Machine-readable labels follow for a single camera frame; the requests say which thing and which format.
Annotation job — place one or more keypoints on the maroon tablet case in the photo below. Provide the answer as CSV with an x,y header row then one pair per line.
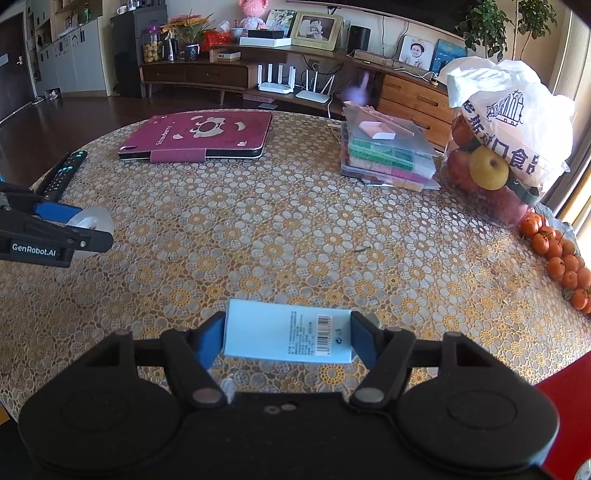
x,y
194,134

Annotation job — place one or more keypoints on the black remote control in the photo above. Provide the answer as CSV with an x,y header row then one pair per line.
x,y
64,173

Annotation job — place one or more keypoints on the floral lace covered desktop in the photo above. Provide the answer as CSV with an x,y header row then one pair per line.
x,y
277,221

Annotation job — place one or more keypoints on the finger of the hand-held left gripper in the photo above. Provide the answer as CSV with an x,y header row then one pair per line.
x,y
87,241
55,211

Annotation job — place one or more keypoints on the yellow pear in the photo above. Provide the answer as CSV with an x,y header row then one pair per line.
x,y
489,168

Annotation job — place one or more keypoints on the white printed plastic bag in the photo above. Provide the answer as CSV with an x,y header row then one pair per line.
x,y
508,110

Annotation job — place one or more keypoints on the wooden tv cabinet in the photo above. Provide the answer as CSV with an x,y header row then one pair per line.
x,y
411,99

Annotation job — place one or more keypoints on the baby photo frame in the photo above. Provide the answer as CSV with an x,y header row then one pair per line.
x,y
417,53

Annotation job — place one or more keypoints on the blue painting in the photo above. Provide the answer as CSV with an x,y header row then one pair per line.
x,y
450,56

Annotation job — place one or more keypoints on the potted flower plant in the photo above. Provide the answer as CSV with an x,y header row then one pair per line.
x,y
191,37

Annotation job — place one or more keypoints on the white router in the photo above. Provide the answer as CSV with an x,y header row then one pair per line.
x,y
275,86
314,94

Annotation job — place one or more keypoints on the stack of plastic cases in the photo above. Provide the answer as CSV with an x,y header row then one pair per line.
x,y
388,161

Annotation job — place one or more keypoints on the clear snack jar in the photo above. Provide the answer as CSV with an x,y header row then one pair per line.
x,y
152,46

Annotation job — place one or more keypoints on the pink plush doll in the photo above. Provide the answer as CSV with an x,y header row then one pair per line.
x,y
253,14

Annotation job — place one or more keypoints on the green photo frame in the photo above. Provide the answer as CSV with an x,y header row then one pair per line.
x,y
316,30

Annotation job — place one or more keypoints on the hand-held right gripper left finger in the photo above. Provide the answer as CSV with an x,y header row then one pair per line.
x,y
212,341

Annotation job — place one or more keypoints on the purple toy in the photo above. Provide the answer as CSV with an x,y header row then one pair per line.
x,y
358,92

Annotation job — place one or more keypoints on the pile of tangerines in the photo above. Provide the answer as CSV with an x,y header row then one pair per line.
x,y
558,267

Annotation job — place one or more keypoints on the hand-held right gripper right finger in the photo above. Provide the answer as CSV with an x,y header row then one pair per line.
x,y
362,339

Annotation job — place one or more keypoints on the red cardboard box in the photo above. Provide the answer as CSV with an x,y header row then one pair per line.
x,y
570,406

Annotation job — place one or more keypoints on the potted green plant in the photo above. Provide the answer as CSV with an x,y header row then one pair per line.
x,y
489,23

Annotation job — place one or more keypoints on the small light blue box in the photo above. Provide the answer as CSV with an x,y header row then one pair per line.
x,y
277,332

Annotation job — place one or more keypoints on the red bag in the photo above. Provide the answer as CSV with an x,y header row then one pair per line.
x,y
216,40

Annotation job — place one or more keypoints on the grey wall cabinets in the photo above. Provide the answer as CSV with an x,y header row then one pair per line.
x,y
78,60

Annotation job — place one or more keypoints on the clear tape roll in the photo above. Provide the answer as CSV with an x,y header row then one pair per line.
x,y
97,219

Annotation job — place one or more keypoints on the black cabinet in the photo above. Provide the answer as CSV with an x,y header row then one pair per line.
x,y
129,55

